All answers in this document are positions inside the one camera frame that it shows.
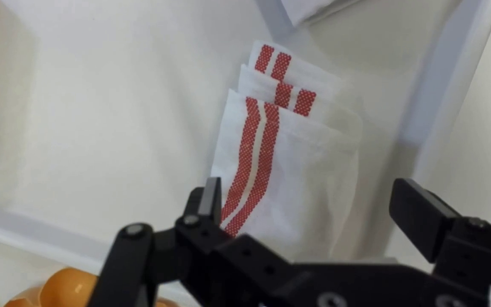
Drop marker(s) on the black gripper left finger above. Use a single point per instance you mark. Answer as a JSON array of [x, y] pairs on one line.
[[204, 204]]

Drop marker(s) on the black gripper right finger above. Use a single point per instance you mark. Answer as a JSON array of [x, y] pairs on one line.
[[427, 220]]

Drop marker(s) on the red striped white cloth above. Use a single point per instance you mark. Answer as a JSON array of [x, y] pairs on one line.
[[288, 155]]

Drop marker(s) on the white plastic tray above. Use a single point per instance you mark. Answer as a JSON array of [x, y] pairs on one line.
[[110, 107]]

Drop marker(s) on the folded white cloth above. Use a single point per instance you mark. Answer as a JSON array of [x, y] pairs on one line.
[[306, 10]]

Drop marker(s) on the orange fruit pieces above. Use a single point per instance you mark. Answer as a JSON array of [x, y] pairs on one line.
[[68, 286]]

